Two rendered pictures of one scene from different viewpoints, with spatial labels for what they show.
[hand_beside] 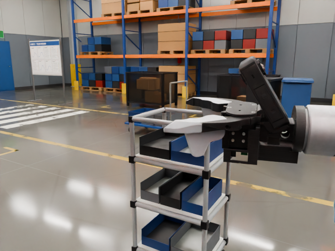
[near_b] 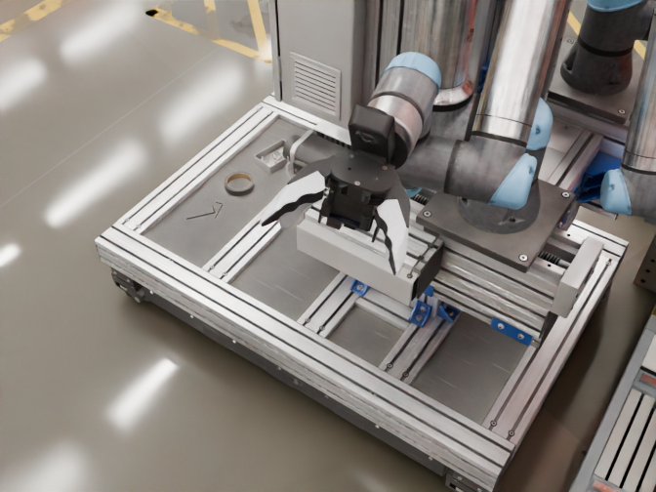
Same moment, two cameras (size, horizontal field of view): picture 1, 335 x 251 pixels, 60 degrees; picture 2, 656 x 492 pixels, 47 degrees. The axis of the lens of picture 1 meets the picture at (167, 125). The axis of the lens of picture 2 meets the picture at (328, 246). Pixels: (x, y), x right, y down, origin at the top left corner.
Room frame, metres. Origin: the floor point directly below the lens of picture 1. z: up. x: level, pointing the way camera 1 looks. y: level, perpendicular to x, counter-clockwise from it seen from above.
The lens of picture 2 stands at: (0.45, 0.51, 1.81)
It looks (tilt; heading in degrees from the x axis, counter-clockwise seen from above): 48 degrees down; 273
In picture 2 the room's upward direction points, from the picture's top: straight up
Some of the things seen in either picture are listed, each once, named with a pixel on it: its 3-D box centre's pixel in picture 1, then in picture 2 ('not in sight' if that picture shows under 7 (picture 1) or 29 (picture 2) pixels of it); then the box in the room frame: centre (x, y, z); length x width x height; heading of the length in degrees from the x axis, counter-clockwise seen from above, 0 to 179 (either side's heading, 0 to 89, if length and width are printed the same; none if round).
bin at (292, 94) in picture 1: (295, 104); not in sight; (5.43, -2.42, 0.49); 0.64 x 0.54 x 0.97; 156
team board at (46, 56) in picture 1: (46, 70); not in sight; (9.05, 3.70, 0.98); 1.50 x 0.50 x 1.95; 59
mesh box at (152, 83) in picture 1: (151, 88); not in sight; (8.45, 0.45, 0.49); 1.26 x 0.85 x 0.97; 61
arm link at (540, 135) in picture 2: not in sight; (509, 133); (0.21, -0.52, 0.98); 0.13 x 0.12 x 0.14; 163
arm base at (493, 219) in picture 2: not in sight; (502, 184); (0.20, -0.51, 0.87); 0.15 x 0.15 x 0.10
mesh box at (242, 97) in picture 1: (247, 94); not in sight; (6.97, -1.93, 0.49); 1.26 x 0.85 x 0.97; 57
